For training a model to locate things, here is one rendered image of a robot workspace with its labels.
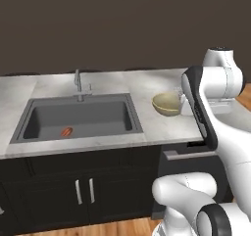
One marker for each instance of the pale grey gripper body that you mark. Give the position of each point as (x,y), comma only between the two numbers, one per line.
(224,105)

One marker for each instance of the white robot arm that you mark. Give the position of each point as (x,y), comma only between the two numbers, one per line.
(228,148)

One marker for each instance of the olive green bowl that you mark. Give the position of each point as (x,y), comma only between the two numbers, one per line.
(166,104)

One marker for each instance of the dark grey sink basin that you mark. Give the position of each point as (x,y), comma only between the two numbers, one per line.
(81,119)

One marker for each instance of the black dishwasher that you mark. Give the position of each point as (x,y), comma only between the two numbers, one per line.
(189,168)

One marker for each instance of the black cupboard door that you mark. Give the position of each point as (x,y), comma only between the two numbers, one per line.
(52,200)
(121,194)

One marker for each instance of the silver tap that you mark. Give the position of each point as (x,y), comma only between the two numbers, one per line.
(78,83)

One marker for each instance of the black false drawer front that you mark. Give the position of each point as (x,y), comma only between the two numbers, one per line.
(81,161)

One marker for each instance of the red sausage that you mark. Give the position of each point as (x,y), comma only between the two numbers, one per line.
(66,132)

